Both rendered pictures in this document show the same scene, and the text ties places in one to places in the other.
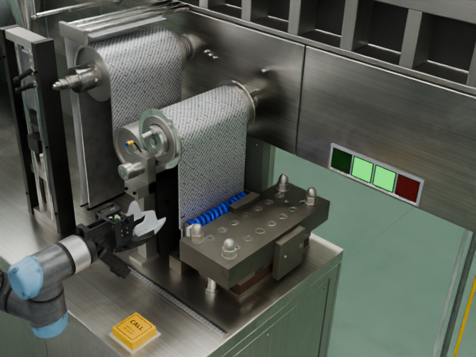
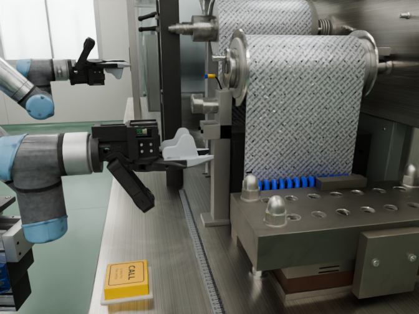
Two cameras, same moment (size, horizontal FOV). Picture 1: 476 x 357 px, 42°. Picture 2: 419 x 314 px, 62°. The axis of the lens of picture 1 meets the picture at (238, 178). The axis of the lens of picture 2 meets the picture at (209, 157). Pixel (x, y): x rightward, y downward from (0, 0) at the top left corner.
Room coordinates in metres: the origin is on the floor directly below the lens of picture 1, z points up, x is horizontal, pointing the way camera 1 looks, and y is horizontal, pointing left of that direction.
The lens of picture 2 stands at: (0.69, -0.20, 1.29)
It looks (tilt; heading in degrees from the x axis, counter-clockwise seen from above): 18 degrees down; 38
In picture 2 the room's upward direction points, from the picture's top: straight up
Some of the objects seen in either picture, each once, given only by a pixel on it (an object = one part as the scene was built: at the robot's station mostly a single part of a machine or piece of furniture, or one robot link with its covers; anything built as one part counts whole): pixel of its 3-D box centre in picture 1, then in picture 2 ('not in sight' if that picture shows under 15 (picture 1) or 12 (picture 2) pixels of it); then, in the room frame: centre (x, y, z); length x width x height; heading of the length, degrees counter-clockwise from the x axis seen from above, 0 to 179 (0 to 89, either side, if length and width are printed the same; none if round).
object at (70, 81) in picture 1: (63, 83); (180, 28); (1.38, 0.43, 1.33); 0.06 x 0.03 x 0.03; 139
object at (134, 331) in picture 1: (134, 331); (127, 278); (1.00, 0.22, 0.91); 0.07 x 0.07 x 0.02; 49
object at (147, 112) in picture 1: (159, 139); (237, 68); (1.28, 0.19, 1.25); 0.15 x 0.01 x 0.15; 49
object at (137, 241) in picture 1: (134, 237); (162, 162); (1.10, 0.22, 1.09); 0.09 x 0.05 x 0.02; 130
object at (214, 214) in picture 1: (219, 211); (305, 185); (1.32, 0.04, 1.03); 0.21 x 0.04 x 0.03; 139
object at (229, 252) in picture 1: (229, 246); (275, 209); (1.13, 0.01, 1.05); 0.04 x 0.04 x 0.04
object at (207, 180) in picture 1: (213, 180); (302, 141); (1.33, 0.06, 1.11); 0.23 x 0.01 x 0.18; 139
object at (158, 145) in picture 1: (155, 140); (231, 68); (1.27, 0.19, 1.25); 0.07 x 0.02 x 0.07; 49
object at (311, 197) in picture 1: (312, 194); not in sight; (1.37, -0.20, 1.05); 0.04 x 0.04 x 0.04
